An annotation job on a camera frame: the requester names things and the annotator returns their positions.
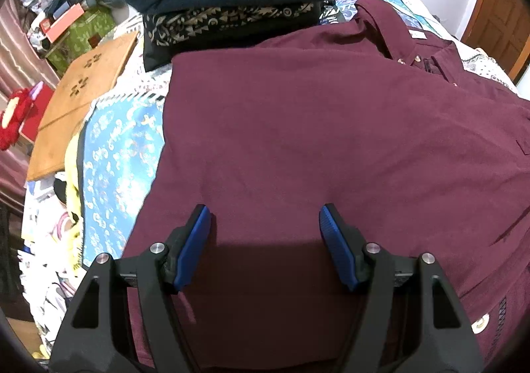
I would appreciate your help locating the red plush toy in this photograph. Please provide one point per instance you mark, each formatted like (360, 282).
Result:
(12, 120)

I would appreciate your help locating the maroon shirt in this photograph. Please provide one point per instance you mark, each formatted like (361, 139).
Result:
(290, 129)

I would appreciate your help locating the orange box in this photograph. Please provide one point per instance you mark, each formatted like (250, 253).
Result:
(64, 23)

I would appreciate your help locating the blue patchwork bedspread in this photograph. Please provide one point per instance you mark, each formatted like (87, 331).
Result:
(111, 158)

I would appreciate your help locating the pile of clutter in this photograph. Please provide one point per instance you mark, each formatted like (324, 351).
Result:
(45, 4)

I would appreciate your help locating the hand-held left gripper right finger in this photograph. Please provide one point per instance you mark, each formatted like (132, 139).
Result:
(337, 249)

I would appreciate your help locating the striped brown curtain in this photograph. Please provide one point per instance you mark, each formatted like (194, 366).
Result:
(16, 67)

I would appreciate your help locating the white printed sheet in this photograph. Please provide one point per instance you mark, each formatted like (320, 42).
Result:
(45, 273)

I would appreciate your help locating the red box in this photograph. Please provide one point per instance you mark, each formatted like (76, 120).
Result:
(39, 112)

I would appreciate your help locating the yellow cloth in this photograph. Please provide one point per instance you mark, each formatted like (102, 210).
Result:
(73, 199)

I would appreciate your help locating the wooden door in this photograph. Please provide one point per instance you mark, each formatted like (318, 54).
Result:
(497, 17)

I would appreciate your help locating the black patterned folded garment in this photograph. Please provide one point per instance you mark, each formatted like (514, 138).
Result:
(215, 31)

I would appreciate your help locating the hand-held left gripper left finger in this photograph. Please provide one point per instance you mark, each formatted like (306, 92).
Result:
(192, 249)

